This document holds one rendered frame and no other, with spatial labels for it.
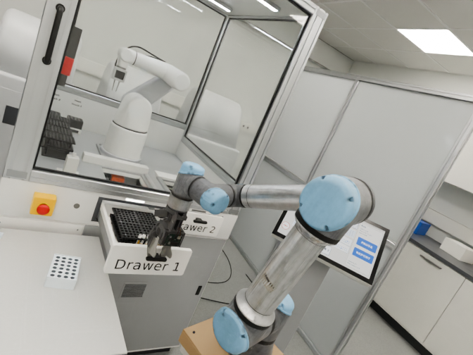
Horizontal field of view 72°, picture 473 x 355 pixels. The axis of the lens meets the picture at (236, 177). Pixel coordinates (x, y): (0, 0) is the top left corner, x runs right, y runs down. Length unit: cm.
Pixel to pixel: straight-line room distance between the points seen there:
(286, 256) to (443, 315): 298
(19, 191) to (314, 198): 104
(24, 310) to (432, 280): 331
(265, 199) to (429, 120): 171
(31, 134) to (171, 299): 105
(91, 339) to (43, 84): 80
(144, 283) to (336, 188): 123
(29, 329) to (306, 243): 74
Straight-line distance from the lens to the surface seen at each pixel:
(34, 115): 128
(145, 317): 188
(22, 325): 107
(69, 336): 105
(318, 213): 69
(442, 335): 369
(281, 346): 202
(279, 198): 92
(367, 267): 171
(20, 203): 140
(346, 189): 68
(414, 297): 377
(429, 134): 244
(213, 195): 92
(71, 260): 126
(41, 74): 125
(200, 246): 170
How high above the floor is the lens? 150
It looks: 13 degrees down
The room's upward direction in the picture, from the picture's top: 23 degrees clockwise
